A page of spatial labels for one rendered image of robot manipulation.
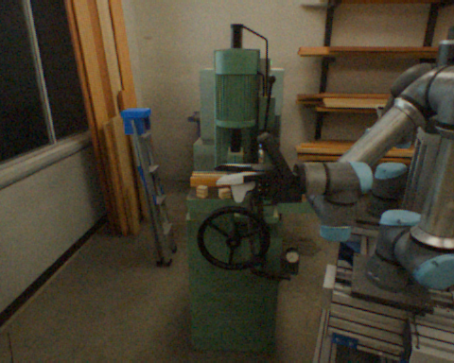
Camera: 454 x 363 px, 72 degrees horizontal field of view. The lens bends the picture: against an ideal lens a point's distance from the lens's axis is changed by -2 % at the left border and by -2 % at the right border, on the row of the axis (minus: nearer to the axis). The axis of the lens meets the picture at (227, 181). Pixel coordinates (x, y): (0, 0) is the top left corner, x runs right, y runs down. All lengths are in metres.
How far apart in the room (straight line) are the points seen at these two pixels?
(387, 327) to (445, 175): 0.56
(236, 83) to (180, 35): 2.55
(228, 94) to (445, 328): 1.09
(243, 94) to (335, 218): 0.74
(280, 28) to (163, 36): 1.29
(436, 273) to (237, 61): 0.97
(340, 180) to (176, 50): 3.28
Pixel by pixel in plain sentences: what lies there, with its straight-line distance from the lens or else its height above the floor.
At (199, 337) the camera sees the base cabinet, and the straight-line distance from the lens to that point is 1.87.
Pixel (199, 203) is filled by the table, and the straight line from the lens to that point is 1.39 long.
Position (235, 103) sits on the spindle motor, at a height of 1.30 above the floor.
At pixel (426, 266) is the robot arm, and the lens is 0.92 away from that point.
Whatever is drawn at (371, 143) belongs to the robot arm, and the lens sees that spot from 0.89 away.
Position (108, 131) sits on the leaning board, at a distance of 2.66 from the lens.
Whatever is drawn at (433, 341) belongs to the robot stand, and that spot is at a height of 0.74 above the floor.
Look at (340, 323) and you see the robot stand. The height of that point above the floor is 0.64.
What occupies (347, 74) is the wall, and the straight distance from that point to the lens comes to 3.79.
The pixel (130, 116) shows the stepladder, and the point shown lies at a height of 1.13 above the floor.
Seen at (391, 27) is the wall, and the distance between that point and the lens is 3.90.
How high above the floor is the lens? 1.47
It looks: 21 degrees down
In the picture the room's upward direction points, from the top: straight up
